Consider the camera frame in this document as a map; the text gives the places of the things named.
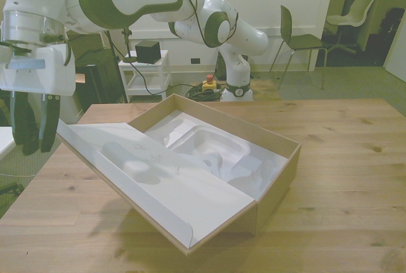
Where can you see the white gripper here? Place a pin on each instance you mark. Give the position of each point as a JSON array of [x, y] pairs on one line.
[[47, 76]]

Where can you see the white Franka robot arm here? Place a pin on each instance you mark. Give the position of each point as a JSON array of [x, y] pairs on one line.
[[241, 35]]

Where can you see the white moulded box insert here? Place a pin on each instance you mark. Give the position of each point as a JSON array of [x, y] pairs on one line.
[[203, 139]]

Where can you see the brown cardboard box with lid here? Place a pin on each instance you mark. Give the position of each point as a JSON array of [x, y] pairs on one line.
[[272, 197]]

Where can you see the white round-edged table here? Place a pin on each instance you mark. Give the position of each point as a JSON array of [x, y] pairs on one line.
[[6, 139]]

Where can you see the orange sticky note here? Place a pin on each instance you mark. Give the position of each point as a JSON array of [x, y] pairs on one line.
[[80, 78]]

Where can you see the black cabinet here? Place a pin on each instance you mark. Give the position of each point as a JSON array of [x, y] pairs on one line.
[[101, 85]]

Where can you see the black stand foot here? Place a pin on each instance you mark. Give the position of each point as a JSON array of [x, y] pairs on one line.
[[9, 189]]

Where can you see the black tripod stand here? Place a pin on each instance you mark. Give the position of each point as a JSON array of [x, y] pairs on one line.
[[118, 66]]

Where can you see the black microphone stand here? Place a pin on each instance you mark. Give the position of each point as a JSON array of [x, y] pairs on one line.
[[127, 44]]

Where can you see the black cube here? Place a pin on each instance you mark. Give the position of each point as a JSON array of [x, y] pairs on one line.
[[147, 52]]

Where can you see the small white side table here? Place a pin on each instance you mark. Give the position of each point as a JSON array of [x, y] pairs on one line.
[[165, 63]]

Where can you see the yellow emergency stop button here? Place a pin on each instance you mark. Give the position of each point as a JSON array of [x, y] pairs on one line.
[[209, 84]]

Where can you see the dark shell chair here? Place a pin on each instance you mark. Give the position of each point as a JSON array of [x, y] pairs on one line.
[[304, 42]]

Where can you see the white swivel chair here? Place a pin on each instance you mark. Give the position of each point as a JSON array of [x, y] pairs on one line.
[[358, 9]]

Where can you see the dark bag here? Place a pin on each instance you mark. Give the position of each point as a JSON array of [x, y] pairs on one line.
[[391, 28]]

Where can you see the white wrist camera with mount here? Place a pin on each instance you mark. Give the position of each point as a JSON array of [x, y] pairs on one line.
[[25, 63]]

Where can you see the black wall outlet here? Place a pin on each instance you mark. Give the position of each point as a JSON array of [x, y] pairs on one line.
[[195, 61]]

